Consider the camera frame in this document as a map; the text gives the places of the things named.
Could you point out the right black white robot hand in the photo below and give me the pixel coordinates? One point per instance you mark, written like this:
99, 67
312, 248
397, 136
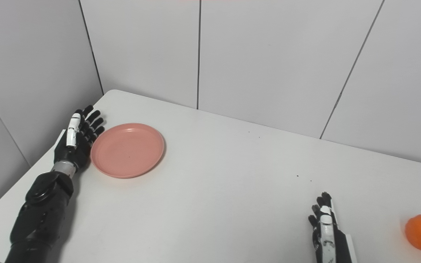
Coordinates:
331, 241

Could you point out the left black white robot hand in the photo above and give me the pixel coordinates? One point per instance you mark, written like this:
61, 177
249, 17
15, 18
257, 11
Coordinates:
72, 146

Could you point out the pink round plate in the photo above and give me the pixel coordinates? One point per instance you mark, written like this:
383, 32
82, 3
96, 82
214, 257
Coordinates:
127, 150

